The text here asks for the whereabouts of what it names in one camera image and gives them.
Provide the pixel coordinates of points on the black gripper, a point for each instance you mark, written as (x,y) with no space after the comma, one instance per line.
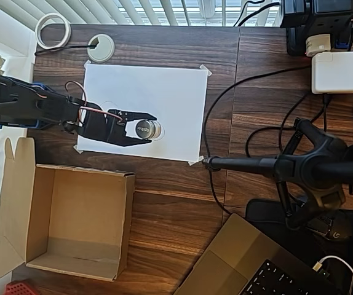
(117,130)

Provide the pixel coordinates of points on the small jar with silver lid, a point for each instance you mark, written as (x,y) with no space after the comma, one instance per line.
(145,129)

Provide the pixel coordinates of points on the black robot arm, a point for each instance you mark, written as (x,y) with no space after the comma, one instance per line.
(26,104)

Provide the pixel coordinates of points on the red leader robot arm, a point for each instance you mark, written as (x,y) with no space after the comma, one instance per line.
(19,289)

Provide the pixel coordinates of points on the masking tape piece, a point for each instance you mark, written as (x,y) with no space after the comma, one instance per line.
(78,149)
(206,70)
(88,64)
(195,161)

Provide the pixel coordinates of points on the white paper sheet with circles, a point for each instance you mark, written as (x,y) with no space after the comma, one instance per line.
(149,89)

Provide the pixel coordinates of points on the white square power adapter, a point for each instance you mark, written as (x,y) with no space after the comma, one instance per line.
(339,72)

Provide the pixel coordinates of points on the black mouse pad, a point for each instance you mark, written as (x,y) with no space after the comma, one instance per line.
(265,212)

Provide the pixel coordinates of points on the black tripod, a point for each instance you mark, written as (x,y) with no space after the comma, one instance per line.
(318,167)

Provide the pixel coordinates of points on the black power strip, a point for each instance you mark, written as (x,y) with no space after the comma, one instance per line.
(315,17)

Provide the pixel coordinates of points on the black computer mouse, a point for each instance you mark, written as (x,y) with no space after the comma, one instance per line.
(339,232)

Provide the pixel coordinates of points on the blue plug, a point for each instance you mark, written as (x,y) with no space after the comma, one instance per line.
(342,41)

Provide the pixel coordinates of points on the grey laptop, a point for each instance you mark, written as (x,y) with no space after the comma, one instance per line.
(232,264)

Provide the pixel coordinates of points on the small white plug adapter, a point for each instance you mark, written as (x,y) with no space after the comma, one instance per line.
(318,44)

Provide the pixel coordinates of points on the masking tape roll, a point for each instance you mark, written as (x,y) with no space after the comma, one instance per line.
(38,33)

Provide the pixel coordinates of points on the open cardboard box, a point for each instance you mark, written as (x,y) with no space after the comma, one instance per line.
(81,224)

